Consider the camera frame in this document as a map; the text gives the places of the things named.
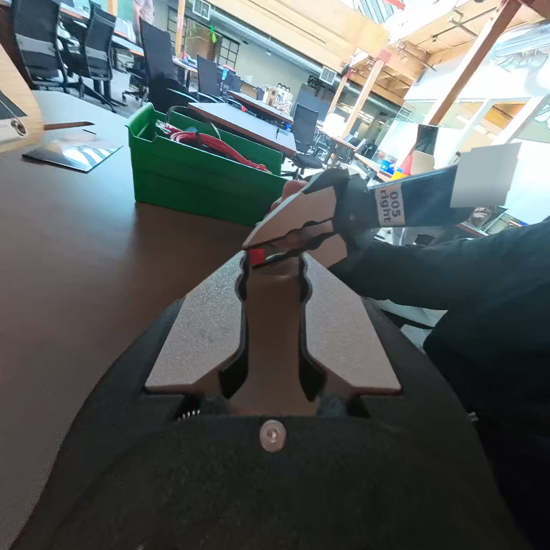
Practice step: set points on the white wall vent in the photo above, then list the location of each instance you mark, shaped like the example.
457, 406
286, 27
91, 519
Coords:
328, 76

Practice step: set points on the person's dark clothed body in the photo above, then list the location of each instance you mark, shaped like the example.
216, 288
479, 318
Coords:
494, 365

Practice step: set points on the black office chair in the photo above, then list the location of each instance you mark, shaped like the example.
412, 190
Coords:
36, 38
99, 47
305, 129
159, 60
208, 77

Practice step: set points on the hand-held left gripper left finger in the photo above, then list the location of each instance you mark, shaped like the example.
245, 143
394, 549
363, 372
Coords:
202, 339

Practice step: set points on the person's right forearm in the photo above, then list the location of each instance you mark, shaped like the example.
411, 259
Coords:
429, 270

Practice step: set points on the pale grey chair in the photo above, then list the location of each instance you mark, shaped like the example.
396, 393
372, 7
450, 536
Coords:
408, 316

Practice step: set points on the green plastic bin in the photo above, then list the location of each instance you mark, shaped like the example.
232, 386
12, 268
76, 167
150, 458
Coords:
193, 184

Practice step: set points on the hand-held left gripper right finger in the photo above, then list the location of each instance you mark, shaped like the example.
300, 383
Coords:
348, 343

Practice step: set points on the thin wooden stick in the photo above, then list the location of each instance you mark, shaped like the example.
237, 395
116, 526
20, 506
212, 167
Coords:
68, 125

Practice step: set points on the grey top desk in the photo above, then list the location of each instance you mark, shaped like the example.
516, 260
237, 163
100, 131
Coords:
249, 124

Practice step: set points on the person's right hand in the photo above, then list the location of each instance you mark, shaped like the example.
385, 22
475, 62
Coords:
290, 189

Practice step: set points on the small red block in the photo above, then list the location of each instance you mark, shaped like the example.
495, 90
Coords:
258, 256

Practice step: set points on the black board book stand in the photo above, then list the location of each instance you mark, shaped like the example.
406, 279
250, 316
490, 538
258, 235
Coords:
17, 99

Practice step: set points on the dark mouse pad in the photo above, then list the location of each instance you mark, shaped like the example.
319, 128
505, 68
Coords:
73, 152

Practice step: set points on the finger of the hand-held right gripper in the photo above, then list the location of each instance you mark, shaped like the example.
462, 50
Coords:
300, 210
333, 251

